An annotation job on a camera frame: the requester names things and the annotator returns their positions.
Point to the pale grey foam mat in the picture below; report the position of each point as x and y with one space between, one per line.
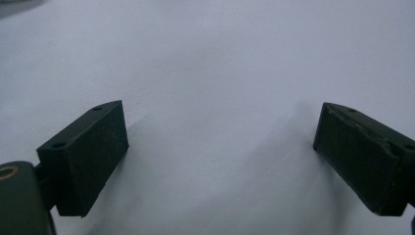
208 65

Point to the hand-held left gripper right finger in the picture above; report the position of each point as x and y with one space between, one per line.
362 163

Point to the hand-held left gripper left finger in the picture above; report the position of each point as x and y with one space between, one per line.
88 156

